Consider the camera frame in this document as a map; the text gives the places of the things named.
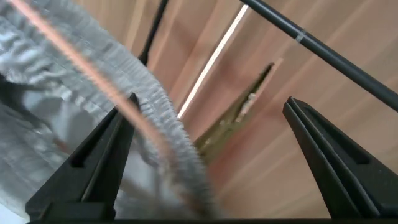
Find pale grey shorts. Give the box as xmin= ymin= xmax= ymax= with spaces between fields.
xmin=0 ymin=0 xmax=220 ymax=220

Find black clothes rack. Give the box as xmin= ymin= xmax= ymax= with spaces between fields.
xmin=138 ymin=0 xmax=398 ymax=113

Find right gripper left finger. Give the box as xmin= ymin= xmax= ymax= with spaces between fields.
xmin=25 ymin=92 xmax=141 ymax=220

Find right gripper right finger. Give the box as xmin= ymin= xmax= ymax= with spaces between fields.
xmin=282 ymin=96 xmax=398 ymax=219

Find pink clothes hanger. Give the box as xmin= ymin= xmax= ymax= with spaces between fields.
xmin=7 ymin=0 xmax=200 ymax=215

